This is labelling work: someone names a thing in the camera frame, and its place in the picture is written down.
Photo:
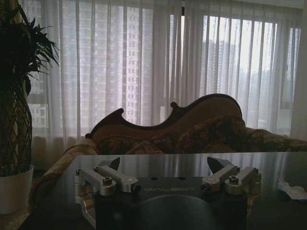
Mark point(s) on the crumpled white paper trash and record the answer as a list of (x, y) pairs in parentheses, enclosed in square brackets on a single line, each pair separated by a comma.
[(292, 189)]

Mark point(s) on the brown carved-back sofa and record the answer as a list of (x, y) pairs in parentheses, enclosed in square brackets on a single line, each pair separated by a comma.
[(168, 134)]

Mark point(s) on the tall green potted plant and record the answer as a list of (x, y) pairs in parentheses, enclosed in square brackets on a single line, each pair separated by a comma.
[(16, 91)]

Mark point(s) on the sheer white curtain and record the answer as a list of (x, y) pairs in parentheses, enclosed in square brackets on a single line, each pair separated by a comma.
[(168, 67)]

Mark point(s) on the white plant pot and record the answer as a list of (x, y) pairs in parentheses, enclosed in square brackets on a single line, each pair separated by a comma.
[(15, 191)]

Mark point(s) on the patterned brown sofa throw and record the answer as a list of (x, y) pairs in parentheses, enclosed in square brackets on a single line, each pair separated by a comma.
[(216, 135)]

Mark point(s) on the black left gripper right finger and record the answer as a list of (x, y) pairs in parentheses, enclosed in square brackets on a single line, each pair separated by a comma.
[(223, 176)]

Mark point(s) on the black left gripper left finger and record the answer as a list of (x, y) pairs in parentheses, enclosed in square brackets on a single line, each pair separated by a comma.
[(110, 176)]

